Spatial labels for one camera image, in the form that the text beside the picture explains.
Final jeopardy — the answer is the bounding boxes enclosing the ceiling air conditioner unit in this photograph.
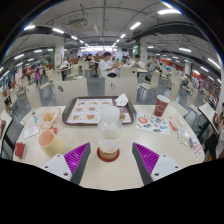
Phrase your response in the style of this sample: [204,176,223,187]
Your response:
[67,18,88,29]

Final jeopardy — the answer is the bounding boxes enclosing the yellow cup with pink inside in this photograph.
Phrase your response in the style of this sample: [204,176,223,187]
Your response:
[37,129,65,159]

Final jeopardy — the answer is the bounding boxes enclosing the white paper napkin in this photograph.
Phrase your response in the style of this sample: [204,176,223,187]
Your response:
[114,93,130,108]

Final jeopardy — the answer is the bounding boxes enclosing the dark food tray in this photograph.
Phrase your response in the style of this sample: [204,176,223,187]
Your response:
[61,96,138,126]

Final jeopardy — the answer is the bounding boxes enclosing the clear bag of fried snack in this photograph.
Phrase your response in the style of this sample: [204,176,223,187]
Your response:
[37,107,63,129]

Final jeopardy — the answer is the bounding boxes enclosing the red folded packet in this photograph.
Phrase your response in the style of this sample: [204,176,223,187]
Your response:
[14,141,27,160]

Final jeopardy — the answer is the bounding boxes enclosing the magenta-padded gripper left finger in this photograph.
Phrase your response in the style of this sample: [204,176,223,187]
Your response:
[42,142,92,186]

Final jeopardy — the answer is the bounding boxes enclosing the clear white-capped drink bottle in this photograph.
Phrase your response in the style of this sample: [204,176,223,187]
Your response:
[96,104,123,160]

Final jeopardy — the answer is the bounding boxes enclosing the group of ceiling lights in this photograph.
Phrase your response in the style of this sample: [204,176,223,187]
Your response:
[0,8,223,81]

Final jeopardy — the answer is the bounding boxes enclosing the person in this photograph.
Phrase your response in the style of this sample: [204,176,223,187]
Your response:
[99,51,118,79]
[34,64,43,86]
[203,103,224,161]
[14,68,24,89]
[130,54,146,70]

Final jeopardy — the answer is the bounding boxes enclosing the clear plastic packet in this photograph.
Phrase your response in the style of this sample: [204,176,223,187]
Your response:
[178,128,193,147]

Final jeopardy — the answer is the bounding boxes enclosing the group of beige chairs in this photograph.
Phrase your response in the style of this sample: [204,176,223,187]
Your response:
[0,64,208,114]

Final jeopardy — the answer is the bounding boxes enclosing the red paper cup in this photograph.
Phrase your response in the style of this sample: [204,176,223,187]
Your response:
[153,94,171,118]

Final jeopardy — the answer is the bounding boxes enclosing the white dining table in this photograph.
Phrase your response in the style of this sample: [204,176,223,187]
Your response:
[0,109,13,158]
[197,102,219,134]

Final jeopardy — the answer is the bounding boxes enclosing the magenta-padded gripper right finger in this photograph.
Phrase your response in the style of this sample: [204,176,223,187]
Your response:
[131,142,183,186]

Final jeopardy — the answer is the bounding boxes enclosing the colourful printed paper flyer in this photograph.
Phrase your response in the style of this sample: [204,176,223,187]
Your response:
[135,112,171,136]

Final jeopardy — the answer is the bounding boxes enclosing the white printed card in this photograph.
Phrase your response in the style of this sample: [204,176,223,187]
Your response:
[22,124,42,141]

